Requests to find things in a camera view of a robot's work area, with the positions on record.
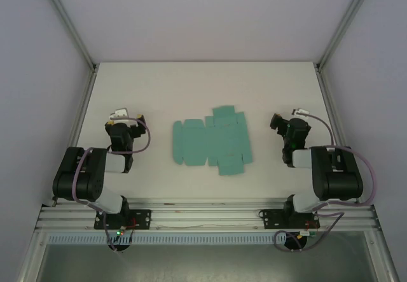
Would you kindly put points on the small circuit board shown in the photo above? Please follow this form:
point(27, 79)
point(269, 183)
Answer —
point(120, 232)
point(307, 233)

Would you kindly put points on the teal cardboard box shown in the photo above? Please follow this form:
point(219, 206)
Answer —
point(222, 135)

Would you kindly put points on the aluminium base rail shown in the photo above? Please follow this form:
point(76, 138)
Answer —
point(206, 215)

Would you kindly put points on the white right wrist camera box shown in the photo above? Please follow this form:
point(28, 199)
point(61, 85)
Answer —
point(300, 111)

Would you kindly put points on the brushed metal panel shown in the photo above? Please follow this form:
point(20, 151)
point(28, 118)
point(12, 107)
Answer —
point(206, 263)

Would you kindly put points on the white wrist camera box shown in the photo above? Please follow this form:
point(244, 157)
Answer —
point(119, 113)
point(300, 111)

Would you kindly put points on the aluminium side rail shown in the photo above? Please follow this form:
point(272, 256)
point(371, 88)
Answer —
point(328, 103)
point(82, 110)

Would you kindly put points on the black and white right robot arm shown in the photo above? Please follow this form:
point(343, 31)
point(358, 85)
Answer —
point(337, 180)

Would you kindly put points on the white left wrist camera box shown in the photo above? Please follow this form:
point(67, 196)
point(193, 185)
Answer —
point(119, 113)

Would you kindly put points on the aluminium frame post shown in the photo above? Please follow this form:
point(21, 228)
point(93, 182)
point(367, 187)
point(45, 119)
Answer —
point(69, 24)
point(344, 24)

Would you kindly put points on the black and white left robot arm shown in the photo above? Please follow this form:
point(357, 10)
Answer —
point(79, 180)

